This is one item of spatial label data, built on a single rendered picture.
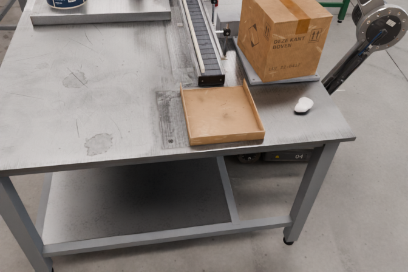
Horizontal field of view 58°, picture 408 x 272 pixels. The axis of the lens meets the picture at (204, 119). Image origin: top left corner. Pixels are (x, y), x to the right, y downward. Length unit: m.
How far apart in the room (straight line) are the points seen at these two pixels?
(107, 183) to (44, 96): 0.63
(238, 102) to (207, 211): 0.63
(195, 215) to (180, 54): 0.76
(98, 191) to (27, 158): 0.69
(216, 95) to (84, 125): 0.50
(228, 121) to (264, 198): 0.92
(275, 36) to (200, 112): 0.39
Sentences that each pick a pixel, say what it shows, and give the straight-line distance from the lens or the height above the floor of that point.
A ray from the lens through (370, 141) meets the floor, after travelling 2.71.
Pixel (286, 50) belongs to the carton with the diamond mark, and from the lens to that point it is 1.46.
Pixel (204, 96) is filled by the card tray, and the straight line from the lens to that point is 1.43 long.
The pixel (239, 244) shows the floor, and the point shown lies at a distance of 2.00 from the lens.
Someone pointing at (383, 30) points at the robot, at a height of 0.89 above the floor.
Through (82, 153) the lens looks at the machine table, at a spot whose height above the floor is 0.83.
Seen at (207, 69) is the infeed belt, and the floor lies 0.88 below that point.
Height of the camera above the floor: 1.75
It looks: 43 degrees down
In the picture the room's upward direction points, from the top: 3 degrees clockwise
